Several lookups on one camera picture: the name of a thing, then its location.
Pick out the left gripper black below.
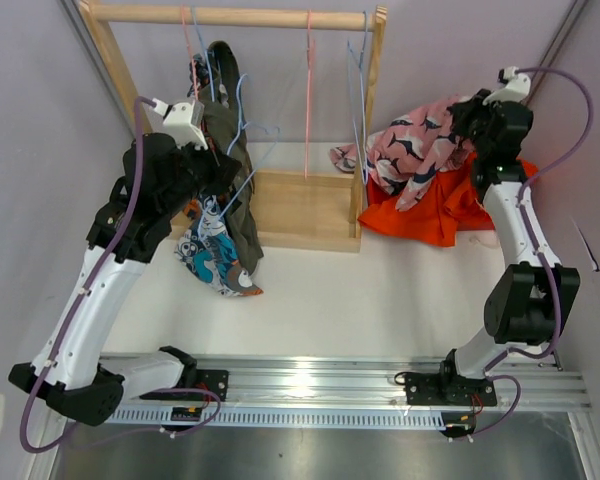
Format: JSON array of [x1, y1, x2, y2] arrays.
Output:
[[160, 132, 241, 218]]

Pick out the pink shark print shorts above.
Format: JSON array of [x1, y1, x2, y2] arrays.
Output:
[[329, 95, 473, 213]]

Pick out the orange shorts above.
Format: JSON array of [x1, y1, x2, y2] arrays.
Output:
[[357, 158, 540, 249]]

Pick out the olive green shorts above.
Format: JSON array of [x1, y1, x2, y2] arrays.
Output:
[[199, 40, 264, 274]]

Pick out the light blue wire hanger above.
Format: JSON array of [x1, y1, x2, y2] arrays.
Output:
[[346, 10, 369, 185]]

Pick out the pink wire hanger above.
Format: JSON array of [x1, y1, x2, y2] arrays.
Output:
[[303, 9, 315, 180], [180, 4, 199, 100]]

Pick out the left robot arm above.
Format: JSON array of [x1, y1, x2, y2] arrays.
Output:
[[8, 133, 242, 426]]

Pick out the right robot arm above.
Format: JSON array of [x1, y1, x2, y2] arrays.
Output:
[[436, 89, 580, 404]]

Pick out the blue cartoon print shorts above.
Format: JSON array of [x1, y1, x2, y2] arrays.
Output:
[[174, 196, 264, 297]]

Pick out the wooden clothes rack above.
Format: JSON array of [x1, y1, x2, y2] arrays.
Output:
[[78, 1, 387, 252]]

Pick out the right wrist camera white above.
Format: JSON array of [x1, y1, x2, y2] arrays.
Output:
[[483, 66, 531, 105]]

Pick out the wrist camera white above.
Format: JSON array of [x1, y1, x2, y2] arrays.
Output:
[[483, 66, 531, 105], [152, 98, 208, 151]]

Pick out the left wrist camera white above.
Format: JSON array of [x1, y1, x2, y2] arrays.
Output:
[[152, 98, 208, 151]]

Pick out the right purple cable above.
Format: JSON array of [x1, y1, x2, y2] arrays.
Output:
[[472, 67, 595, 444]]

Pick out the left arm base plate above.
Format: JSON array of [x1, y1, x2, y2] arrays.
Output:
[[140, 369, 229, 402]]

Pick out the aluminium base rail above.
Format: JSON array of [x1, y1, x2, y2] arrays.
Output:
[[96, 354, 591, 412]]

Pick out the white slotted cable duct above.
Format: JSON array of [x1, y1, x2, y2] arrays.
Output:
[[107, 404, 446, 431]]

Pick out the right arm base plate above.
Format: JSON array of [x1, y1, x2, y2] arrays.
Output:
[[393, 371, 497, 407]]

